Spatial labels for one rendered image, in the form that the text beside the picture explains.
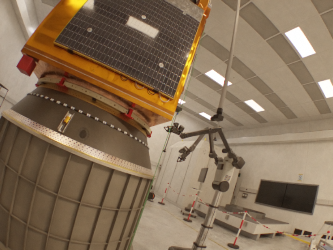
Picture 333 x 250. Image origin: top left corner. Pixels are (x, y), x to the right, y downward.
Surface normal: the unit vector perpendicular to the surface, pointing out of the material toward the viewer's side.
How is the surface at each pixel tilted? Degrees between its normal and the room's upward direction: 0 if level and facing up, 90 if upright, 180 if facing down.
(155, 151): 90
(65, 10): 90
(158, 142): 90
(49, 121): 62
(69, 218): 90
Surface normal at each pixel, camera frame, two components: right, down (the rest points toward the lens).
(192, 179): 0.43, -0.11
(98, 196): 0.68, 0.03
